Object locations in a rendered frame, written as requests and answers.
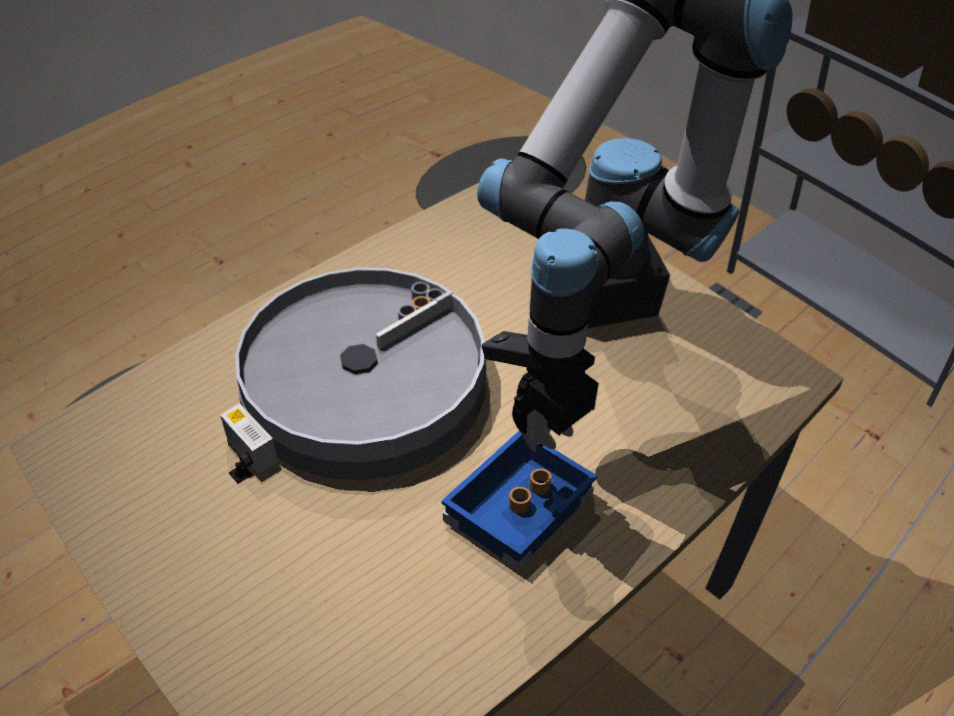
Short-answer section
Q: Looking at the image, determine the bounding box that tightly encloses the blue open-top crate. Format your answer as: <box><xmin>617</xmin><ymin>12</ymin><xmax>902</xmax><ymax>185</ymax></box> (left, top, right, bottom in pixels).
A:
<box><xmin>441</xmin><ymin>431</ymin><xmax>594</xmax><ymax>572</ymax></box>

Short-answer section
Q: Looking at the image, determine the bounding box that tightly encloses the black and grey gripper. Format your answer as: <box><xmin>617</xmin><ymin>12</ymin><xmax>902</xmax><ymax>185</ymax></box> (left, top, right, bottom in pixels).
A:
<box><xmin>512</xmin><ymin>343</ymin><xmax>599</xmax><ymax>452</ymax></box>

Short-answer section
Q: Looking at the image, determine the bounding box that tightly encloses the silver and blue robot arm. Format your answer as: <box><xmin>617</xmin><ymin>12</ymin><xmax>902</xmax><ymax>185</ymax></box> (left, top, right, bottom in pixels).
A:
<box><xmin>477</xmin><ymin>0</ymin><xmax>792</xmax><ymax>370</ymax></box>

